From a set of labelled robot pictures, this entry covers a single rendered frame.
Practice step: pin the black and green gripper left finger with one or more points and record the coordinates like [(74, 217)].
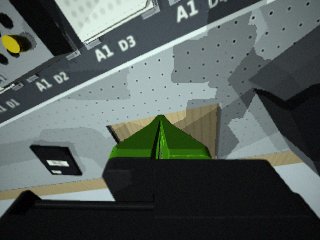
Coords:
[(143, 143)]

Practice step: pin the white well pcr plate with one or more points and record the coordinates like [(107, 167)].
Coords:
[(2, 90)]

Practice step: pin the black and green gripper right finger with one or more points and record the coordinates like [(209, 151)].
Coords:
[(176, 144)]

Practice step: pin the grey tube cooling block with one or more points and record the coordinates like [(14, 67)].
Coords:
[(30, 19)]

